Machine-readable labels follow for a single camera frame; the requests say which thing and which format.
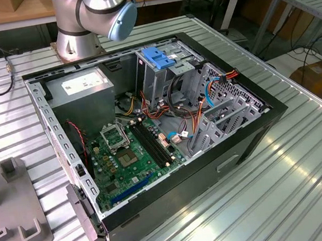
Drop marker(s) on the metal disk bay cage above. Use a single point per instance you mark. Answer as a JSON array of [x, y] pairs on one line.
[[233, 89]]

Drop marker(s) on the grey Dell power supply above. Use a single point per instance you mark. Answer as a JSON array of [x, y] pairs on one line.
[[83, 106]]

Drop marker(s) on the CPU socket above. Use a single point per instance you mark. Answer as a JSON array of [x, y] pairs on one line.
[[127, 158]]

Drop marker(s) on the blue plastic drive latch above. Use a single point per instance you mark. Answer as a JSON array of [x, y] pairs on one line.
[[157, 58]]

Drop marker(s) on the black open PC case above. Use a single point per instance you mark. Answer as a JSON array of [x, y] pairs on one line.
[[186, 187]]

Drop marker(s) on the metal optical drive cage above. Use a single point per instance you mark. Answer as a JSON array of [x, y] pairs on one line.
[[150, 81]]

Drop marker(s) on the black RAM slot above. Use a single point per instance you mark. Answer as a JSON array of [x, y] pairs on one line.
[[150, 145], [157, 142], [154, 144], [147, 146]]

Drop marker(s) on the blue expansion slot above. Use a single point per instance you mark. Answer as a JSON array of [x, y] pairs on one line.
[[131, 189]]

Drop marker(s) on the green motherboard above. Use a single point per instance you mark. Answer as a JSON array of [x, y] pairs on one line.
[[142, 163]]

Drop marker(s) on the grey parts rack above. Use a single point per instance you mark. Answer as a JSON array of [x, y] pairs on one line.
[[10, 201]]

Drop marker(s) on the cardboard box with labels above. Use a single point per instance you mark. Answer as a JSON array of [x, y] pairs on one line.
[[320, 85]]

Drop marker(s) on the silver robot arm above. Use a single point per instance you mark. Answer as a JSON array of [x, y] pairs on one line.
[[75, 34]]

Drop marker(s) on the metal slat side table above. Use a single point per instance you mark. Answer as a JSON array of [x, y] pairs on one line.
[[304, 2]]

